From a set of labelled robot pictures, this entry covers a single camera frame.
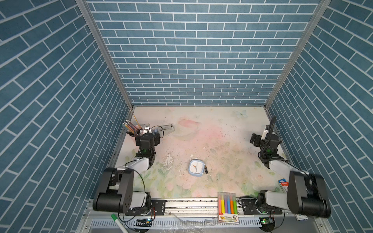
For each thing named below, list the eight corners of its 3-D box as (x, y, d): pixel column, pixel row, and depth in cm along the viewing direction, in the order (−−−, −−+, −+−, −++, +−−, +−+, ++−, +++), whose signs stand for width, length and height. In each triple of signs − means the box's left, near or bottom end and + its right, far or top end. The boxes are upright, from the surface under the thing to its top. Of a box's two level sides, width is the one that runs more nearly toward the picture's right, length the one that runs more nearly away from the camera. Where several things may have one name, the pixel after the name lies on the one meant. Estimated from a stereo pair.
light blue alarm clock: (188, 176, 86) (188, 174, 83) (188, 161, 92) (188, 158, 89) (204, 176, 86) (205, 174, 83) (203, 161, 92) (204, 159, 90)
